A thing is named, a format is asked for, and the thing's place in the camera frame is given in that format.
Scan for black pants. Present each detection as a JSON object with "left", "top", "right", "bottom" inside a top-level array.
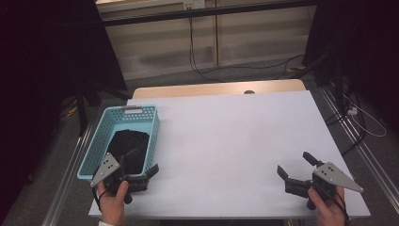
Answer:
[{"left": 106, "top": 129, "right": 151, "bottom": 175}]

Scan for aluminium floor rail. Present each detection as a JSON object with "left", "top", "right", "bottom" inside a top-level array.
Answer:
[
  {"left": 319, "top": 86, "right": 399, "bottom": 215},
  {"left": 41, "top": 125, "right": 93, "bottom": 226}
]

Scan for black horizontal bar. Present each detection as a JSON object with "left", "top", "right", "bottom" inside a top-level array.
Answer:
[{"left": 101, "top": 0, "right": 318, "bottom": 27}]

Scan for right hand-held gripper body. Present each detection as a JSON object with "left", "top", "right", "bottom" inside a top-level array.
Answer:
[{"left": 285, "top": 161, "right": 365, "bottom": 211}]

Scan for black floor cable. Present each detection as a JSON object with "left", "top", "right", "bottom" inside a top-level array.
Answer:
[{"left": 197, "top": 54, "right": 305, "bottom": 76}]

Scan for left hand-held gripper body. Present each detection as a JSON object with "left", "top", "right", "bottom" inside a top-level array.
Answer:
[{"left": 90, "top": 153, "right": 149, "bottom": 205}]

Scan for beige wooden cabinet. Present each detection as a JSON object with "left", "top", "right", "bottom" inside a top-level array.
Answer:
[{"left": 104, "top": 5, "right": 317, "bottom": 81}]

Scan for wooden table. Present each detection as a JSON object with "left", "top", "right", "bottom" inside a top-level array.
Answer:
[{"left": 131, "top": 78, "right": 307, "bottom": 100}]

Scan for blue plastic basket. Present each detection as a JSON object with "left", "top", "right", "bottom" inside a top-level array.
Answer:
[{"left": 76, "top": 105, "right": 160, "bottom": 183}]

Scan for black cable bundle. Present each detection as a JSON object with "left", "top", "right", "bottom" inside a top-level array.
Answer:
[{"left": 324, "top": 88, "right": 368, "bottom": 157}]

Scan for black curtain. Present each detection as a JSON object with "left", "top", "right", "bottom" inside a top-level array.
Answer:
[
  {"left": 0, "top": 0, "right": 128, "bottom": 220},
  {"left": 302, "top": 0, "right": 399, "bottom": 133}
]

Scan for person's right hand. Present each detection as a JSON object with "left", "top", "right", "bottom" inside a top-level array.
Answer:
[{"left": 307, "top": 185, "right": 349, "bottom": 226}]

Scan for white cable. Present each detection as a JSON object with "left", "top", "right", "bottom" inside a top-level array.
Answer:
[{"left": 343, "top": 93, "right": 388, "bottom": 138}]

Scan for hand-held gripper cable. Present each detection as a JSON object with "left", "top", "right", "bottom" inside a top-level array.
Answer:
[
  {"left": 91, "top": 187, "right": 107, "bottom": 212},
  {"left": 313, "top": 182, "right": 352, "bottom": 225}
]

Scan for left hand-held gripper cable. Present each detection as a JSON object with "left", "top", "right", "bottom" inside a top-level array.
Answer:
[{"left": 91, "top": 187, "right": 107, "bottom": 212}]

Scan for white wall socket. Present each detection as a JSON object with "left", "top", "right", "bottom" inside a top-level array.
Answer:
[{"left": 183, "top": 0, "right": 205, "bottom": 10}]

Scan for person's left hand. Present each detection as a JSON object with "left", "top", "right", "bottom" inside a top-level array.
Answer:
[{"left": 97, "top": 180, "right": 130, "bottom": 225}]

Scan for yellow strip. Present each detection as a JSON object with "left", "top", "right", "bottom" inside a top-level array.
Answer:
[
  {"left": 64, "top": 105, "right": 79, "bottom": 119},
  {"left": 285, "top": 64, "right": 307, "bottom": 73}
]

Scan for right hand-held gripper cable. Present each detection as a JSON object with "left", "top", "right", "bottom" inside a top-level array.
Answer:
[{"left": 313, "top": 182, "right": 352, "bottom": 225}]

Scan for black hanging cable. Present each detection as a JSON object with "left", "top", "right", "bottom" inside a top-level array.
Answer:
[{"left": 187, "top": 17, "right": 225, "bottom": 84}]

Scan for black stand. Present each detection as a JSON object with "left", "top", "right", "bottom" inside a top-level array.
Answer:
[
  {"left": 290, "top": 50, "right": 346, "bottom": 107},
  {"left": 73, "top": 79, "right": 133, "bottom": 137}
]

